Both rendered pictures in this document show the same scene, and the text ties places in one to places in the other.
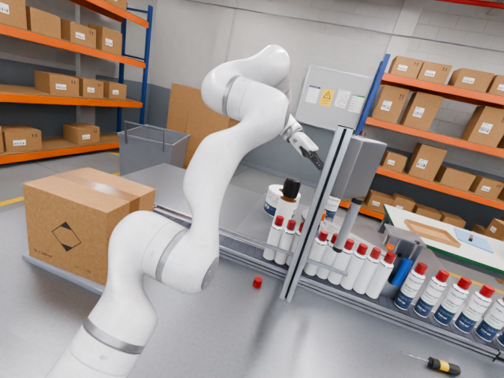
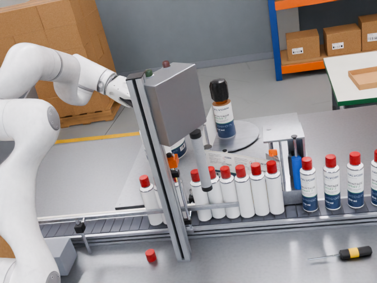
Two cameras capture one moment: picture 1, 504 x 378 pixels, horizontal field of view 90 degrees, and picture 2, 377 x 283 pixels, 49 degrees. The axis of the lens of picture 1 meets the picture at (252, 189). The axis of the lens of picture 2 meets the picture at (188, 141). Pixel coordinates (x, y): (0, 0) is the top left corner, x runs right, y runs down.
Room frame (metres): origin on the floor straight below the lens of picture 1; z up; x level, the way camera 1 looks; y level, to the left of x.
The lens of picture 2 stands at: (-0.29, -0.36, 1.84)
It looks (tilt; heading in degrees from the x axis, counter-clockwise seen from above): 27 degrees down; 1
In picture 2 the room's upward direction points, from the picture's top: 13 degrees counter-clockwise
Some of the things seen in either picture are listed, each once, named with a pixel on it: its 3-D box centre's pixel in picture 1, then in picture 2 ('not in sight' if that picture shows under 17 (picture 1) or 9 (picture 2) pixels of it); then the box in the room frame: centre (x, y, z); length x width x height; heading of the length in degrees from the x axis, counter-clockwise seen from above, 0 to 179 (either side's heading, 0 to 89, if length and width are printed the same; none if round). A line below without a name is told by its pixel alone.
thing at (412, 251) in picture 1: (391, 261); (285, 164); (0.96, -0.65, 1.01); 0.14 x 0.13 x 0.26; 78
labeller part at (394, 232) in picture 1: (404, 234); (282, 132); (0.96, -0.65, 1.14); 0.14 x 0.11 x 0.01; 78
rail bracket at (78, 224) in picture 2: not in sight; (85, 232); (0.95, 0.12, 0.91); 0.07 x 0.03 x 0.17; 168
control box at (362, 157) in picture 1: (351, 166); (170, 103); (0.85, -0.30, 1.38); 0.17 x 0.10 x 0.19; 133
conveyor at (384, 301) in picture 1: (282, 265); (176, 223); (0.95, -0.21, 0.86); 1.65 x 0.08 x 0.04; 78
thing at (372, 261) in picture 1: (367, 270); (258, 188); (0.89, -0.53, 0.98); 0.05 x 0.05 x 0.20
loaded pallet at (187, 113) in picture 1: (205, 131); (56, 60); (4.67, 1.08, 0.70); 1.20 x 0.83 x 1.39; 81
